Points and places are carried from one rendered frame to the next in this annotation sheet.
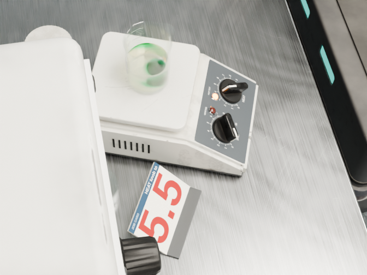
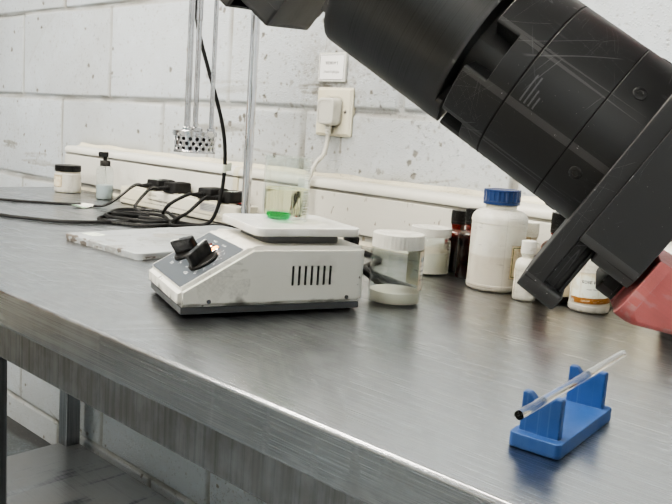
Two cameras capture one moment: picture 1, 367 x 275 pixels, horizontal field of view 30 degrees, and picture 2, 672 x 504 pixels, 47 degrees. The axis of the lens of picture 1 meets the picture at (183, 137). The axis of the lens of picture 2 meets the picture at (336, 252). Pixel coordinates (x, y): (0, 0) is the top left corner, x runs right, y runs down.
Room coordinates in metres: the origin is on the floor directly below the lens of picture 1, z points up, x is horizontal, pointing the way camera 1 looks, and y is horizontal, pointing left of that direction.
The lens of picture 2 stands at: (1.18, -0.35, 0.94)
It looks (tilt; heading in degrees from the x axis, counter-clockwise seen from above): 9 degrees down; 148
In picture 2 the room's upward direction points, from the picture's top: 4 degrees clockwise
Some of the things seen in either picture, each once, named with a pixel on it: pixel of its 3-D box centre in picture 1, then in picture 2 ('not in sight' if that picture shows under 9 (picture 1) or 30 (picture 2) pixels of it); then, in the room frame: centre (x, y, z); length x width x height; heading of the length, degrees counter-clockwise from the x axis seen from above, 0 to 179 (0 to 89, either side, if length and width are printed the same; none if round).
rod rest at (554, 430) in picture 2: not in sight; (565, 406); (0.85, 0.05, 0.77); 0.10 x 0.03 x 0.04; 111
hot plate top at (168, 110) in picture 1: (142, 79); (289, 224); (0.45, 0.05, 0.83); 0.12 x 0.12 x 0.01; 84
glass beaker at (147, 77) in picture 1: (149, 58); (285, 187); (0.45, 0.04, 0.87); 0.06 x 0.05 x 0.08; 131
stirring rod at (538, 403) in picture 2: not in sight; (578, 379); (0.85, 0.07, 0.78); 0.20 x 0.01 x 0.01; 111
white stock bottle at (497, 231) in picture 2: not in sight; (497, 239); (0.46, 0.36, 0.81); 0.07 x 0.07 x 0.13
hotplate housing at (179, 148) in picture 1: (164, 103); (264, 264); (0.45, 0.03, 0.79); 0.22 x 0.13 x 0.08; 84
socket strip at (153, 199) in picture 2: not in sight; (184, 202); (-0.31, 0.22, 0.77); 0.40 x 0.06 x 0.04; 16
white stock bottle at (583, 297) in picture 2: not in sight; (592, 274); (0.59, 0.39, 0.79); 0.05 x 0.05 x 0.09
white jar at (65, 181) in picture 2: not in sight; (67, 178); (-0.71, 0.08, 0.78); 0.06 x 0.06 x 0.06
